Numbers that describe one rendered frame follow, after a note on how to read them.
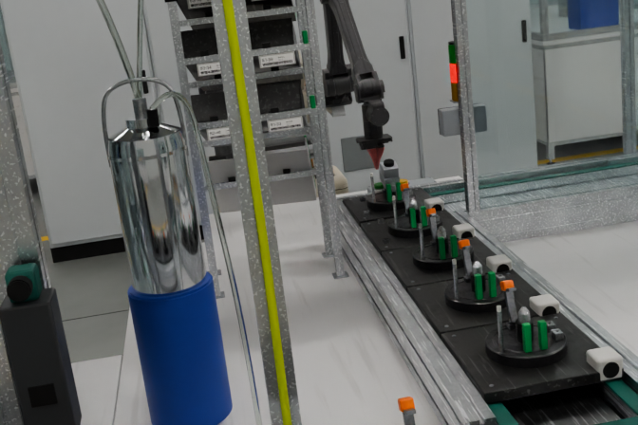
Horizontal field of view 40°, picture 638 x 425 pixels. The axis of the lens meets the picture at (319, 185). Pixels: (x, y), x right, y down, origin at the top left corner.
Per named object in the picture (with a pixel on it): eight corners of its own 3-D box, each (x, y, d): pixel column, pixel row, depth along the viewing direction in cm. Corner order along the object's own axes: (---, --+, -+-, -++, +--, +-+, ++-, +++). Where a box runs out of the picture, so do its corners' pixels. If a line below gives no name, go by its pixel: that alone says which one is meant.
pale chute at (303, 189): (272, 205, 253) (272, 192, 256) (317, 200, 253) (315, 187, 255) (257, 155, 229) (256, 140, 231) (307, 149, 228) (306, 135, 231)
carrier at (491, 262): (382, 259, 210) (376, 210, 207) (477, 244, 213) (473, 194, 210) (407, 295, 187) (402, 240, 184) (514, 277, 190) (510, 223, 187)
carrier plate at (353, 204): (343, 205, 258) (342, 198, 257) (421, 193, 261) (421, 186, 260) (360, 228, 235) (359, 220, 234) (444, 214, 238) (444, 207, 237)
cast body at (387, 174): (379, 177, 248) (378, 157, 245) (394, 175, 249) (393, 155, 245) (386, 193, 241) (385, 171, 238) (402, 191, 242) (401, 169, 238)
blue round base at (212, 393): (152, 401, 173) (129, 274, 166) (230, 387, 175) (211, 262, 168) (150, 442, 158) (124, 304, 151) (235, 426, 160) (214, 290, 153)
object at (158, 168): (133, 275, 165) (97, 78, 155) (207, 264, 167) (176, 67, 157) (129, 303, 152) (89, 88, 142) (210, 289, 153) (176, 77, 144)
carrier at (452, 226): (361, 230, 234) (356, 185, 230) (446, 216, 237) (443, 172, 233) (381, 259, 210) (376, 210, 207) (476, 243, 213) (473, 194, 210)
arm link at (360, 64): (347, -17, 279) (315, -11, 278) (349, -28, 274) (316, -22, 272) (385, 97, 263) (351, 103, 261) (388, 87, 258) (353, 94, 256)
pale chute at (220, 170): (220, 212, 251) (220, 199, 254) (266, 208, 251) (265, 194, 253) (200, 162, 227) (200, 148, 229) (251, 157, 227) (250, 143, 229)
